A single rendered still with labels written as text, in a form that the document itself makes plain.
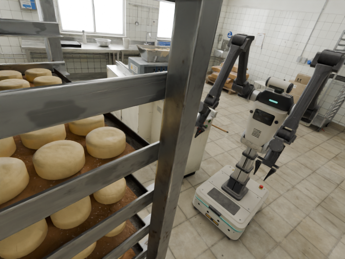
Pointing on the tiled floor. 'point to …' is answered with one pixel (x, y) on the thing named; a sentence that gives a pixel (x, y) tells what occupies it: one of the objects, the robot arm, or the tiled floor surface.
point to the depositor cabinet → (134, 111)
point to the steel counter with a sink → (37, 43)
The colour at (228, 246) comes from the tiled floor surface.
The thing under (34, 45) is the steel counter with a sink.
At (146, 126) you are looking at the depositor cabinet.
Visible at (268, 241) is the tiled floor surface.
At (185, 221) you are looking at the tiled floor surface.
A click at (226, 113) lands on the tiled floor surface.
